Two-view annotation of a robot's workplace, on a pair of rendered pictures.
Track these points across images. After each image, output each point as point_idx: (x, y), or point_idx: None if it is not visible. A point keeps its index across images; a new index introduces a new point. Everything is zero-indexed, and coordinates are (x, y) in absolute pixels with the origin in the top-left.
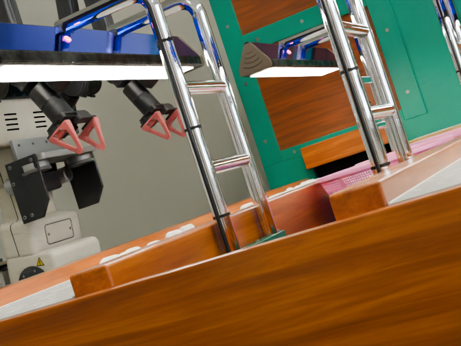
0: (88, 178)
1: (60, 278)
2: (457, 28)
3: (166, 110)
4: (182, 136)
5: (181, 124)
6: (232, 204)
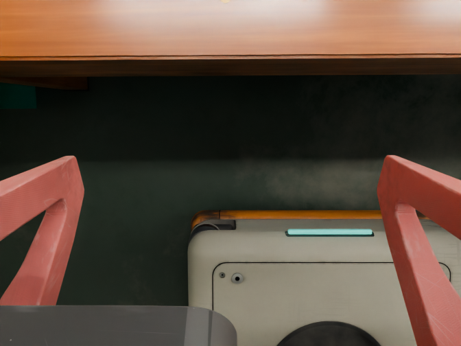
0: None
1: None
2: None
3: (233, 336)
4: (80, 198)
5: (25, 200)
6: (241, 6)
